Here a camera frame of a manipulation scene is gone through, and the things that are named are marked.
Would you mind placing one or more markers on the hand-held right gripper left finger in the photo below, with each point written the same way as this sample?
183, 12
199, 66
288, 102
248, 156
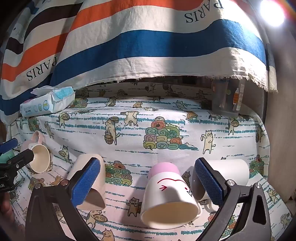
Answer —
86, 184

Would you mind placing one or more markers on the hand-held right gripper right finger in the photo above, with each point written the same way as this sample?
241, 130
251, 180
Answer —
209, 183

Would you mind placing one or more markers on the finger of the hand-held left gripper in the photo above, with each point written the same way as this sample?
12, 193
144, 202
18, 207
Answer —
9, 145
21, 159

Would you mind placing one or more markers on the white cup with pink base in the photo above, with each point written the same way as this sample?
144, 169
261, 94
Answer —
167, 199

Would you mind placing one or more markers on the person's left forearm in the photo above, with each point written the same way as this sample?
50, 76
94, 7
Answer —
5, 208

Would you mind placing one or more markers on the beige cup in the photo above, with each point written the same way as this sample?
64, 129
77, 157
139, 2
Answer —
97, 197

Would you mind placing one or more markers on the wet wipes pack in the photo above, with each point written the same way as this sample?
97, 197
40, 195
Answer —
46, 102

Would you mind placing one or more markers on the clear plastic container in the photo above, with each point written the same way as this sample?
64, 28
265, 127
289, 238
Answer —
222, 98

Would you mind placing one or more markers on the cat print tablecloth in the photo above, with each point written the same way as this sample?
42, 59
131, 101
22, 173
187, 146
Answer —
161, 111

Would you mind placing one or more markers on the striped cloth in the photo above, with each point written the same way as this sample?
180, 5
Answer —
138, 39

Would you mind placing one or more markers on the bright lamp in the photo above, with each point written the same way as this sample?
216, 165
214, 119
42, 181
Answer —
272, 12

